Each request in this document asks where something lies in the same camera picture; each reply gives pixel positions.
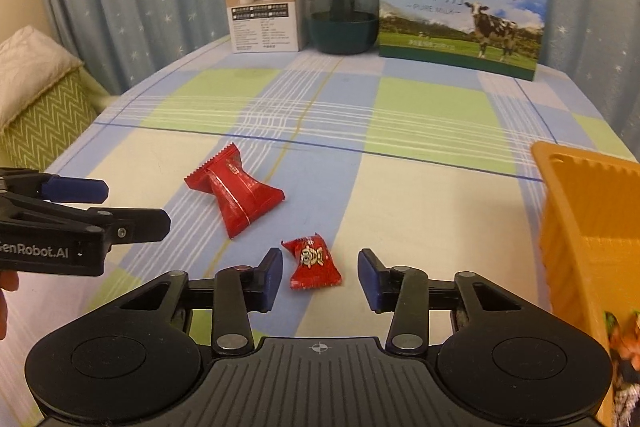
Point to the blue cow-print milk carton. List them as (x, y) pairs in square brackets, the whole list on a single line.
[(450, 17)]

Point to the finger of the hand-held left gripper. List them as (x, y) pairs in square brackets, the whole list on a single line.
[(75, 190), (140, 224)]

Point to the green zigzag cushion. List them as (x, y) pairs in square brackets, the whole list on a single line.
[(50, 122)]

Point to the person's left hand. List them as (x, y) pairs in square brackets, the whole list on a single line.
[(7, 282)]

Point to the white product box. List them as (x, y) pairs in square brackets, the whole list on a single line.
[(265, 7)]

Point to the small red face-print candy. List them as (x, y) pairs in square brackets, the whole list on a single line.
[(311, 261)]

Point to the dark green glass humidifier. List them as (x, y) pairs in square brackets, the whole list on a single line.
[(342, 27)]

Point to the cream pillow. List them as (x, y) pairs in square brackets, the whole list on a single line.
[(30, 67)]

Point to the large red candy packet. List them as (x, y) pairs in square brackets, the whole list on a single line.
[(232, 189)]

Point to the green snack packet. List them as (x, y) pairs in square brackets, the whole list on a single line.
[(622, 339)]

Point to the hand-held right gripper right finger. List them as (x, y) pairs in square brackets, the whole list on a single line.
[(367, 279)]

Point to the orange plastic tray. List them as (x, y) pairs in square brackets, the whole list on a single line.
[(580, 217)]

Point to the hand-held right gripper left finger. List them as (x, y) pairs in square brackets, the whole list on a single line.
[(272, 277)]

